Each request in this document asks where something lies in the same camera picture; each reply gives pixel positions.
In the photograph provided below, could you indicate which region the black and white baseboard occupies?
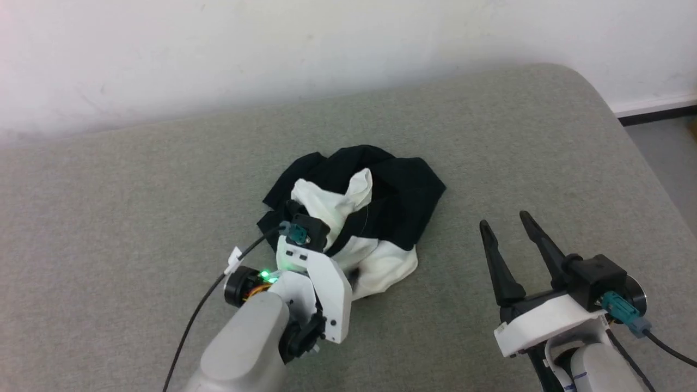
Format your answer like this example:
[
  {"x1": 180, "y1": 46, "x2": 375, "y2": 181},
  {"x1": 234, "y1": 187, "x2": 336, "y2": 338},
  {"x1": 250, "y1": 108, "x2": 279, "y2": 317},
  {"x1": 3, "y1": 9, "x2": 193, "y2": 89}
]
[{"x1": 613, "y1": 93, "x2": 697, "y2": 127}]

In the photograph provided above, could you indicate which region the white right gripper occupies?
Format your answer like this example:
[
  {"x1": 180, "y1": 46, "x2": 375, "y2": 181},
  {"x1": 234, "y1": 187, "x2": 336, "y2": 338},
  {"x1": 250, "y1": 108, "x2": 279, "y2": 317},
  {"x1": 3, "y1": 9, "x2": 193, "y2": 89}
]
[{"x1": 479, "y1": 211, "x2": 608, "y2": 358}]

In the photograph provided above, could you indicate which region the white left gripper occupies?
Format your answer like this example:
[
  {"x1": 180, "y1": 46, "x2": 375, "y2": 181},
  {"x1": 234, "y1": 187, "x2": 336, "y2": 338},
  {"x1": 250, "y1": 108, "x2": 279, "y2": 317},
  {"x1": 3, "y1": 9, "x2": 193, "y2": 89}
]
[{"x1": 275, "y1": 236, "x2": 353, "y2": 345}]

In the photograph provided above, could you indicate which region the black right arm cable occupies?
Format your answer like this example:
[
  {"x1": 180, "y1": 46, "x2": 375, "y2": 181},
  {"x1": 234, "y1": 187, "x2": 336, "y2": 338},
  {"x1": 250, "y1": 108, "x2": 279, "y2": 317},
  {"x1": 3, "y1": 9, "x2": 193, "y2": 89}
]
[{"x1": 602, "y1": 291, "x2": 697, "y2": 368}]

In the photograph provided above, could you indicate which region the black and white garment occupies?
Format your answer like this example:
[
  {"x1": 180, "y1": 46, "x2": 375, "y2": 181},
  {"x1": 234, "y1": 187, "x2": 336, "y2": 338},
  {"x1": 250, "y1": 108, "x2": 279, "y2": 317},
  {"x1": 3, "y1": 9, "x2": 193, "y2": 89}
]
[{"x1": 256, "y1": 144, "x2": 447, "y2": 300}]

